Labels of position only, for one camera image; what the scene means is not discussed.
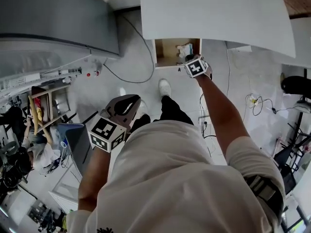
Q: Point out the person's right white shoe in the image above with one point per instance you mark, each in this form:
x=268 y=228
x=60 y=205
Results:
x=165 y=87

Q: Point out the person's right forearm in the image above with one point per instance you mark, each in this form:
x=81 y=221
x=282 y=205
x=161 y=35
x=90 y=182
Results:
x=223 y=120

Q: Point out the person's left forearm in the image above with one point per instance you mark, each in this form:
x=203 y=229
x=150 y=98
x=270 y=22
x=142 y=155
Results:
x=94 y=176

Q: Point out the power strip yellow plug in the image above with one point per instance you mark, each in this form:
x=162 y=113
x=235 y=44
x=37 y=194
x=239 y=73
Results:
x=252 y=101

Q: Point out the white desk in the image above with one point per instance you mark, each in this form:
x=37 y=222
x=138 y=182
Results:
x=206 y=8

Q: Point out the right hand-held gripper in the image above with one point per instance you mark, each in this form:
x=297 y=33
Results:
x=195 y=67

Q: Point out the person's white shirt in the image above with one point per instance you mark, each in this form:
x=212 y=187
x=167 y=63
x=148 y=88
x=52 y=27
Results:
x=175 y=178

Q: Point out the white wooden drawer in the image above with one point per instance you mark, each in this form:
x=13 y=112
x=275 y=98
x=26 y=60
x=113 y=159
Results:
x=165 y=52

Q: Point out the person's black trousers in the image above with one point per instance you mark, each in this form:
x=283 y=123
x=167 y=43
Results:
x=172 y=110

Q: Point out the black metal stand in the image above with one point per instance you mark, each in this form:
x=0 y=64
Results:
x=291 y=154

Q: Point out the white metal shelf rack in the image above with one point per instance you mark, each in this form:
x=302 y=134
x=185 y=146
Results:
x=36 y=74

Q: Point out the low white cabinet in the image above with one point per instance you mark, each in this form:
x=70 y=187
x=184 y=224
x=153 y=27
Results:
x=65 y=188

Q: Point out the clear plastic cup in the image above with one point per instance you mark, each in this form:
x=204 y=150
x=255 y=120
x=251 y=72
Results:
x=63 y=144

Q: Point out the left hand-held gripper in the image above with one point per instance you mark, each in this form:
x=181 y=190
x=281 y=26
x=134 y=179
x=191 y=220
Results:
x=107 y=132

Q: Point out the dark grey board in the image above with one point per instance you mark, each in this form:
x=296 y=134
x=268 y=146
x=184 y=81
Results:
x=80 y=144

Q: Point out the small white blue packet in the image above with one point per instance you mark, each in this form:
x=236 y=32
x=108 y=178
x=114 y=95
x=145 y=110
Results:
x=185 y=49

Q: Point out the grey metal cabinet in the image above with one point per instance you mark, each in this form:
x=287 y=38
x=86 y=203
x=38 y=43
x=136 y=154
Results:
x=53 y=11

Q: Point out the person's right hand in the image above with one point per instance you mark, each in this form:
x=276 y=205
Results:
x=209 y=72

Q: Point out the person's white shoe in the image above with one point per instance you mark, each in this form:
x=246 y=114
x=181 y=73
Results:
x=165 y=87
x=143 y=107

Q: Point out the white bottle red cap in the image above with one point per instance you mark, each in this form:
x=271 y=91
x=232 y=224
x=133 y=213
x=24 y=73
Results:
x=97 y=73

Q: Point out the person's left white shoe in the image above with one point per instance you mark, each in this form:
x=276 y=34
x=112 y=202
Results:
x=143 y=107

